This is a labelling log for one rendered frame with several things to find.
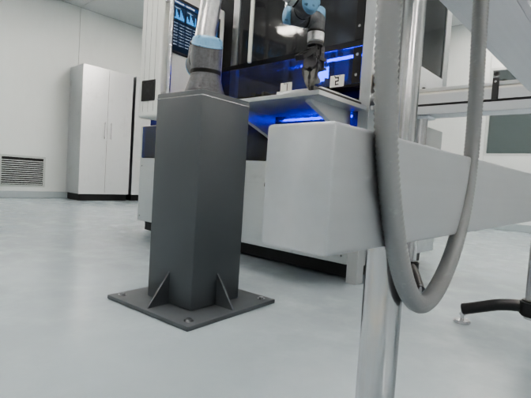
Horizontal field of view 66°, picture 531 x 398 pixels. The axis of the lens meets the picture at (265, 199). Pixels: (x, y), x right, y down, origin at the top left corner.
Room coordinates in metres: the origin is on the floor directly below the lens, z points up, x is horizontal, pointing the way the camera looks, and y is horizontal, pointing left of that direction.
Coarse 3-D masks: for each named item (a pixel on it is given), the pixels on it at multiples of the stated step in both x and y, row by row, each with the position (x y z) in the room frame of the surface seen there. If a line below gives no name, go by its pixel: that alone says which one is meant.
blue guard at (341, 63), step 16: (352, 48) 2.08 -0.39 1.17; (272, 64) 2.44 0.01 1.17; (288, 64) 2.36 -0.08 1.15; (336, 64) 2.14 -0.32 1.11; (224, 80) 2.72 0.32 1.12; (240, 80) 2.62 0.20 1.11; (256, 80) 2.53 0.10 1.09; (272, 80) 2.44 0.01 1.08; (288, 80) 2.35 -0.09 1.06; (320, 80) 2.21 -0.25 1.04; (240, 96) 2.61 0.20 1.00
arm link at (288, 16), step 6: (288, 6) 1.79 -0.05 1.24; (288, 12) 1.78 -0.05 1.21; (294, 12) 1.76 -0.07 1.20; (282, 18) 1.83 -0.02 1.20; (288, 18) 1.79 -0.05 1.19; (294, 18) 1.78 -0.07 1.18; (288, 24) 1.83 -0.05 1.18; (294, 24) 1.83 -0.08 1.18; (300, 24) 1.83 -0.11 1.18; (306, 24) 1.83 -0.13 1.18
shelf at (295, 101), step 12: (264, 96) 1.93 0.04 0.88; (276, 96) 1.88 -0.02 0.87; (288, 96) 1.83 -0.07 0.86; (300, 96) 1.79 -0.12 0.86; (312, 96) 1.78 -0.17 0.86; (324, 96) 1.76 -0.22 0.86; (336, 96) 1.81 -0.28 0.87; (252, 108) 2.17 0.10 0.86; (264, 108) 2.15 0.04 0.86; (276, 108) 2.13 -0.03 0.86; (288, 108) 2.10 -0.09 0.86; (300, 108) 2.08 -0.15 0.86; (348, 108) 2.00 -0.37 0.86; (360, 108) 1.98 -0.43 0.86
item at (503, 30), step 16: (448, 0) 0.77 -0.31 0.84; (464, 0) 0.76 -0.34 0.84; (496, 0) 0.75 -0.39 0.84; (512, 0) 0.75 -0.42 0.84; (528, 0) 0.75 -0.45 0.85; (464, 16) 0.83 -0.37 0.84; (496, 16) 0.82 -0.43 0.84; (512, 16) 0.82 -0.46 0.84; (528, 16) 0.81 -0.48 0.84; (496, 32) 0.90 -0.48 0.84; (512, 32) 0.90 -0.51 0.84; (528, 32) 0.89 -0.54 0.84; (496, 48) 1.00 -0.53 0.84; (512, 48) 0.99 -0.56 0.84; (528, 48) 0.99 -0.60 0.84; (512, 64) 1.11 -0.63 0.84; (528, 64) 1.10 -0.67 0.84; (528, 80) 1.25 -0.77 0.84
